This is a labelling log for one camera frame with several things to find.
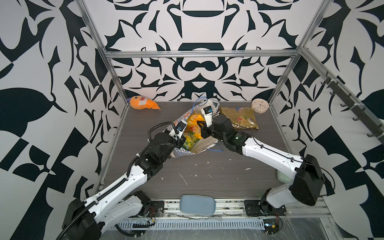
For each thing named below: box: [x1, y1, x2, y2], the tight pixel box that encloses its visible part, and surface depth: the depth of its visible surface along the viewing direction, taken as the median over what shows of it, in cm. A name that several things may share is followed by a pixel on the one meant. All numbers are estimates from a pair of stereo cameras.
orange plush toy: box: [126, 95, 161, 110], surface depth 113 cm
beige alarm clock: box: [251, 98, 270, 114], surface depth 117 cm
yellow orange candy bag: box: [186, 113, 206, 140], surface depth 78 cm
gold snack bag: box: [219, 106, 259, 130], surface depth 107 cm
